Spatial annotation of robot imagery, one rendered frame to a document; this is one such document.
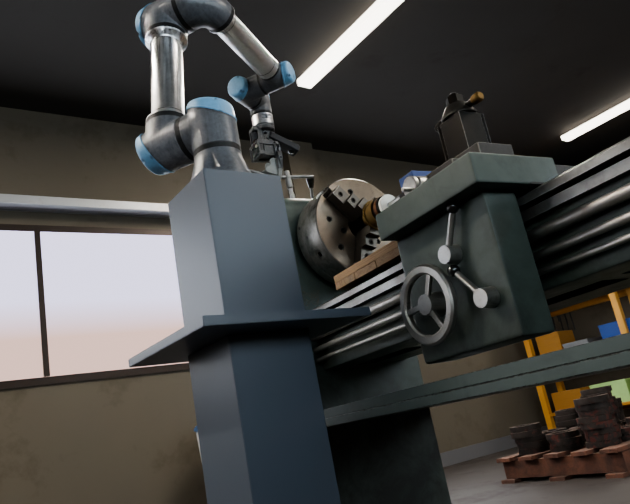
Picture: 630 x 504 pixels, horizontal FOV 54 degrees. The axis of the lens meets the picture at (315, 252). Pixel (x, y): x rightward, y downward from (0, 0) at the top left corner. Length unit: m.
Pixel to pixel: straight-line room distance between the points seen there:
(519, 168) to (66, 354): 3.68
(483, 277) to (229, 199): 0.57
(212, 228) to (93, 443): 3.24
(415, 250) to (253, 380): 0.42
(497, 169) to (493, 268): 0.17
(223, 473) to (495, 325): 0.62
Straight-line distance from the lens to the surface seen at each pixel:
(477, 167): 1.12
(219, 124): 1.52
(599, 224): 1.13
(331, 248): 1.82
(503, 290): 1.12
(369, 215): 1.80
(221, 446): 1.34
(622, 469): 3.80
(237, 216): 1.37
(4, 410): 4.36
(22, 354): 4.41
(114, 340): 4.57
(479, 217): 1.16
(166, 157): 1.59
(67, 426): 4.42
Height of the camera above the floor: 0.51
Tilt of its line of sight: 16 degrees up
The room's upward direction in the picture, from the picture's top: 11 degrees counter-clockwise
